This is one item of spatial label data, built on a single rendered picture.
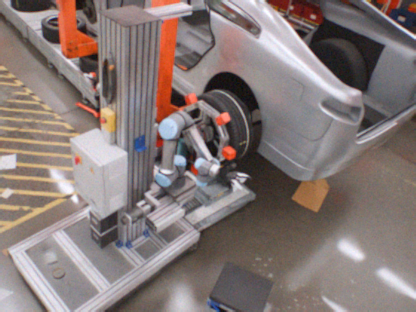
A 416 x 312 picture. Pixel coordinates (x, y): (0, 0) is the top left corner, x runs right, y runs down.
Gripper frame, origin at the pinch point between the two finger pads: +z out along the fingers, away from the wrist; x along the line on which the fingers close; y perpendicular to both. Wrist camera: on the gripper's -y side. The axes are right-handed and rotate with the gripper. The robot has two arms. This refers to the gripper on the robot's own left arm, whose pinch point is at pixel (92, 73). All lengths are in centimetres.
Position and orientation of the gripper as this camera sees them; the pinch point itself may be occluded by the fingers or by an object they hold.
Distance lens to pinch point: 325.8
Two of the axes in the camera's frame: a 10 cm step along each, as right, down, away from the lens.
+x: 8.1, -1.3, 5.8
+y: -2.6, 8.0, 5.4
